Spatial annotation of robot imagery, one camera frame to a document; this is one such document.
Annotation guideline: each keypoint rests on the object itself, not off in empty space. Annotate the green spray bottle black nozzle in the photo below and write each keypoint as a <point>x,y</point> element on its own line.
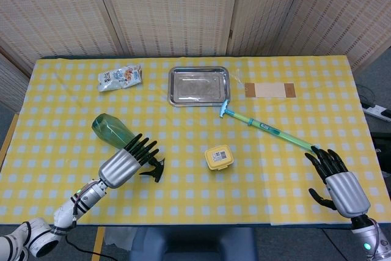
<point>114,132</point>

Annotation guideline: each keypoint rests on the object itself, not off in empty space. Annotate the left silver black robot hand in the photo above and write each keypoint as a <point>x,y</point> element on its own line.
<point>122,163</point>

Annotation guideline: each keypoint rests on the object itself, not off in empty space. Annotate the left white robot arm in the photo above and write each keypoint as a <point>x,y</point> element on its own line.
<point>39,227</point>

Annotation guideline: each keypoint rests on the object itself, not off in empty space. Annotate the woven folding screen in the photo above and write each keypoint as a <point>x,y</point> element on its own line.
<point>183,10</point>

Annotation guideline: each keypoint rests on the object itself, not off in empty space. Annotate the white snack bag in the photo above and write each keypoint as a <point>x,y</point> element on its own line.
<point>120,78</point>

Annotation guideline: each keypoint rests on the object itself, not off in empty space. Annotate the stainless steel tray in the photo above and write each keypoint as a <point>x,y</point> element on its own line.
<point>200,86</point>

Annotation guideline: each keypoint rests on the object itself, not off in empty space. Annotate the beige card brown ends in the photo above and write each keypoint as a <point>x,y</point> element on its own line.
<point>270,90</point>

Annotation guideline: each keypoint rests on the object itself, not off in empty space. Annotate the green box yellow lid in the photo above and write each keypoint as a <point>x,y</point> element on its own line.
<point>218,157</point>

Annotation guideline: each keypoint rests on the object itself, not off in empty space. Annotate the yellow white checkered tablecloth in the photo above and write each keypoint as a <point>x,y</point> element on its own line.
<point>195,187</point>

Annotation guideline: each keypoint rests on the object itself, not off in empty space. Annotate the white power strip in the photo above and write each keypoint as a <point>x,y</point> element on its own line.
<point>377,110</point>

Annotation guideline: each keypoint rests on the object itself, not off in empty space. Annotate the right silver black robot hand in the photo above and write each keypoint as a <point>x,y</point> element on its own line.
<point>345,188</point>

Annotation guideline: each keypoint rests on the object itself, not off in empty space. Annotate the clear plastic wrapper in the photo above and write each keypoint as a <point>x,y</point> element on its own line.
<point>236,75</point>

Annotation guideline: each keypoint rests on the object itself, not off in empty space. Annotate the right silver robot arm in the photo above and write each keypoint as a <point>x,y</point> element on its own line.
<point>368,239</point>

